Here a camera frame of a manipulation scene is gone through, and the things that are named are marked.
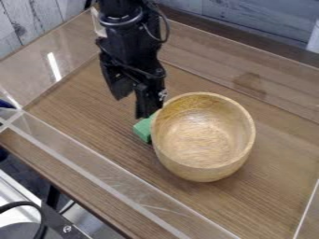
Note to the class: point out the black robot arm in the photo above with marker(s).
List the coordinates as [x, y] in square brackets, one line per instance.
[119, 8]

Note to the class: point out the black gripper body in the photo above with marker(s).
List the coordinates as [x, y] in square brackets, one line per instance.
[131, 46]

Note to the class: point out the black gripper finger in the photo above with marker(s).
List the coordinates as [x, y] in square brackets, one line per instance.
[150, 98]
[119, 82]

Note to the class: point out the green rectangular block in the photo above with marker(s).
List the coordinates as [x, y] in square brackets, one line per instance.
[142, 129]

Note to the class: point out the clear acrylic tray enclosure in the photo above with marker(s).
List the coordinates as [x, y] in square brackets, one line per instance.
[70, 131]

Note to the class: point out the brown wooden bowl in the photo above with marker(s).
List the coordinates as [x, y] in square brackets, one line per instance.
[203, 134]

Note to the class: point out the black table leg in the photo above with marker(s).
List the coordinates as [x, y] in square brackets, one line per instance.
[54, 197]

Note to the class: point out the blue object at edge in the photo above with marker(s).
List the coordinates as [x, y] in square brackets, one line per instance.
[6, 104]

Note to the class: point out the black metal base plate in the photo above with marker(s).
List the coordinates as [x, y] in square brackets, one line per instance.
[59, 228]

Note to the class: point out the clear acrylic corner bracket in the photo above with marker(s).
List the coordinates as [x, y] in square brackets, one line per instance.
[98, 27]

